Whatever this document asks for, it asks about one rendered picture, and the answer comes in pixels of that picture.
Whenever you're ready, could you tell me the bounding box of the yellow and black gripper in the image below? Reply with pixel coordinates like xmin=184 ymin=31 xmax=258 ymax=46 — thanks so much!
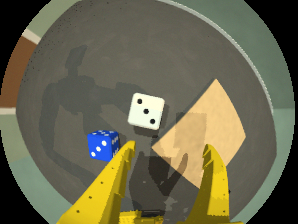
xmin=56 ymin=141 xmax=244 ymax=224

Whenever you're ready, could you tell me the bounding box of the tan square mat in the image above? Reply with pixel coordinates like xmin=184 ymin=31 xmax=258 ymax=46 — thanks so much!
xmin=151 ymin=79 xmax=246 ymax=189

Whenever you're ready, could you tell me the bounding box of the blue die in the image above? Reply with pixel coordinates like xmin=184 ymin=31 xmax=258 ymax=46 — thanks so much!
xmin=87 ymin=130 xmax=119 ymax=162

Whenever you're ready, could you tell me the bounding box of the white die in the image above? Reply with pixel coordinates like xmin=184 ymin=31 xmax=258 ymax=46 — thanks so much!
xmin=128 ymin=93 xmax=164 ymax=130

